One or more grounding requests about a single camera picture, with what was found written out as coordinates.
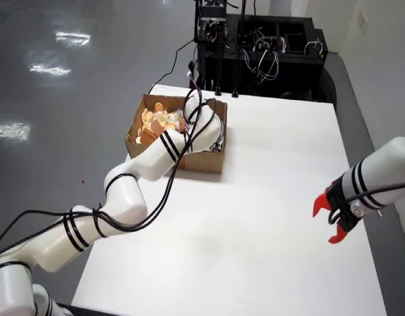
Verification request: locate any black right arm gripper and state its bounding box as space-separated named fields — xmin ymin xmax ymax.
xmin=312 ymin=180 xmax=364 ymax=244

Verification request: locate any black equipment rack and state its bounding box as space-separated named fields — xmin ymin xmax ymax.
xmin=188 ymin=13 xmax=337 ymax=103

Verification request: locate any brown cardboard box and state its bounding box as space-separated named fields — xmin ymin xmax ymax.
xmin=124 ymin=94 xmax=229 ymax=174

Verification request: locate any pastel candy snack packet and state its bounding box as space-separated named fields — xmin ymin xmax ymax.
xmin=165 ymin=110 xmax=186 ymax=128

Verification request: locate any white rack cable bundle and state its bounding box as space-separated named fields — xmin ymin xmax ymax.
xmin=243 ymin=49 xmax=281 ymax=82

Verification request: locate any orange cookie snack packet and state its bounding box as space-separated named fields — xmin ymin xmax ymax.
xmin=161 ymin=118 xmax=180 ymax=132
xmin=141 ymin=102 xmax=167 ymax=124

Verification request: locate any white looped rack cable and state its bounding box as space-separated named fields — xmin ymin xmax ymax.
xmin=304 ymin=39 xmax=323 ymax=55

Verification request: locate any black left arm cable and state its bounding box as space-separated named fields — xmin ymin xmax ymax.
xmin=0 ymin=70 xmax=219 ymax=251

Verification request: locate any black stand pole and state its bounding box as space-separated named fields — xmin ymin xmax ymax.
xmin=231 ymin=0 xmax=248 ymax=99
xmin=214 ymin=19 xmax=223 ymax=97

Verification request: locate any black floor cable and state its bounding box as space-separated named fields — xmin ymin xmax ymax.
xmin=148 ymin=36 xmax=198 ymax=95

